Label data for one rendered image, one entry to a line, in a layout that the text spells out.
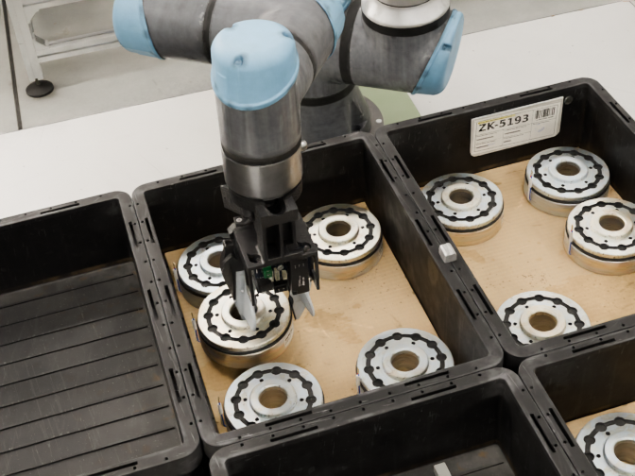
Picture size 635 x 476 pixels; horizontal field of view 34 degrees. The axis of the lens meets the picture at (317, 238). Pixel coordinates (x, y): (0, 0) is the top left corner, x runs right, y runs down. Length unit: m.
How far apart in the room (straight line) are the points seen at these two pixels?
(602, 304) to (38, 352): 0.64
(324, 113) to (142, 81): 1.69
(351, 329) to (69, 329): 0.32
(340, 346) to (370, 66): 0.42
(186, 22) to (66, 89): 2.16
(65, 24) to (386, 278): 2.40
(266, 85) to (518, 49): 1.01
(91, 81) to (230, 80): 2.29
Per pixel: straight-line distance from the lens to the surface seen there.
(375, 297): 1.22
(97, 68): 3.25
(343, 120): 1.51
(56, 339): 1.24
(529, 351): 1.03
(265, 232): 0.98
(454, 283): 1.09
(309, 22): 0.99
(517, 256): 1.27
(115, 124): 1.76
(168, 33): 1.04
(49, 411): 1.17
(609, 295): 1.24
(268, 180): 0.96
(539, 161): 1.36
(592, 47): 1.88
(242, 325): 1.12
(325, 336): 1.18
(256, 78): 0.90
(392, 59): 1.40
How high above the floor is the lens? 1.70
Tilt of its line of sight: 42 degrees down
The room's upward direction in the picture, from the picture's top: 5 degrees counter-clockwise
